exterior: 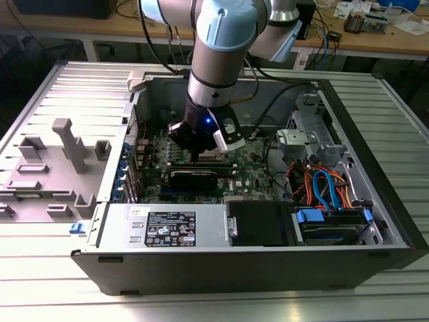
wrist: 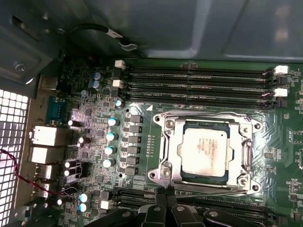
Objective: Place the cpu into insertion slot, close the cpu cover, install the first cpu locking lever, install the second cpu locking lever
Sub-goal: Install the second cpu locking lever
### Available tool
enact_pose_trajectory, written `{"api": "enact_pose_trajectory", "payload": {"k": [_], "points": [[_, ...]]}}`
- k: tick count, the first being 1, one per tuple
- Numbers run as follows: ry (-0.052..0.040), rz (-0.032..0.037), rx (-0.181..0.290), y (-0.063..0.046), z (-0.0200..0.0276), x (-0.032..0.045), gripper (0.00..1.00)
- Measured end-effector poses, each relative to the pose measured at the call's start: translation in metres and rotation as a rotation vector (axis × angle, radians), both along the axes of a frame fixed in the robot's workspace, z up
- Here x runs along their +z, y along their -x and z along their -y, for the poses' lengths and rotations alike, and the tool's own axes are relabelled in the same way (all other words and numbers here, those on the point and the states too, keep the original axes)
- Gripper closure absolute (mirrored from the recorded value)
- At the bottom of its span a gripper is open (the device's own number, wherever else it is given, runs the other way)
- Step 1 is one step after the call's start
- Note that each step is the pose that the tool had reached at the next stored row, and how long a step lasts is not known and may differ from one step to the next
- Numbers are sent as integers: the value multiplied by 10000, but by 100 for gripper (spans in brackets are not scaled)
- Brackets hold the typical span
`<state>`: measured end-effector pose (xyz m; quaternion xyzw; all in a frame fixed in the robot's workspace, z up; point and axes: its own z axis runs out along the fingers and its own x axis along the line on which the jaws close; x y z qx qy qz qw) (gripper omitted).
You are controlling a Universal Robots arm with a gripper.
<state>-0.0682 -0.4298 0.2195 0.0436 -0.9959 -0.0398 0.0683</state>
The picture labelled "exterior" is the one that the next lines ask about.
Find green motherboard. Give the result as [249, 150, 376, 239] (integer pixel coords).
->
[133, 125, 280, 205]

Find robot camera cable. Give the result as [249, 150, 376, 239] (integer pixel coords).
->
[234, 55, 319, 135]

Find grey parts rack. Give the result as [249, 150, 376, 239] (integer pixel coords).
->
[0, 117, 113, 224]

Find silver power supply unit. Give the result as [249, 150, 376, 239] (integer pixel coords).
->
[96, 203, 233, 250]

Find black monitor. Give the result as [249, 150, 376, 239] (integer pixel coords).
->
[15, 0, 117, 20]

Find grey case release latch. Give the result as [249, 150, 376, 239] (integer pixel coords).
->
[127, 71, 150, 93]

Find metal socket cover frame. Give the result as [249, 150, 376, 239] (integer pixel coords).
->
[197, 147, 232, 164]

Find orange wire bundle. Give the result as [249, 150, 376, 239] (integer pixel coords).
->
[287, 160, 353, 209]

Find white paper sheets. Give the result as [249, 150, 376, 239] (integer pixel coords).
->
[392, 19, 429, 37]

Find black open PC case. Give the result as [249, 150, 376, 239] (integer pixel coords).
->
[70, 70, 429, 297]

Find bracket-mounted white wrist camera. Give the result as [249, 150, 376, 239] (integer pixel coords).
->
[212, 110, 247, 153]

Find silver drive cage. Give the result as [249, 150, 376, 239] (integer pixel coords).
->
[287, 93, 338, 135]

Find copper heatsink cooler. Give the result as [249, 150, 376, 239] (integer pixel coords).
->
[345, 9, 367, 34]

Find white printed cards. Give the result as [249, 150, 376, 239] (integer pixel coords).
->
[333, 1, 381, 18]

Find black desktop box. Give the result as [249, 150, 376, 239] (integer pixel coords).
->
[294, 0, 316, 41]

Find black cable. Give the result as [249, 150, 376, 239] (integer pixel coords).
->
[263, 136, 296, 204]

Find silver electronic device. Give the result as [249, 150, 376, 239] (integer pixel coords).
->
[364, 13, 389, 34]

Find wooden workbench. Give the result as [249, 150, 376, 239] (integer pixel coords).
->
[0, 0, 429, 63]

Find black graphics card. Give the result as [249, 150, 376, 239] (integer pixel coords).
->
[166, 169, 219, 193]

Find blue flat wire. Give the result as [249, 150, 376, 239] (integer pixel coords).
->
[312, 169, 341, 211]

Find hard disk in blue carrier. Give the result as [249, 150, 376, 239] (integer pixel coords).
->
[292, 206, 375, 248]

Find CPU socket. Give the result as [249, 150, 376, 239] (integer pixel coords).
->
[196, 146, 234, 166]

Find silver metal bracket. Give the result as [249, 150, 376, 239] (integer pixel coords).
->
[275, 128, 319, 158]

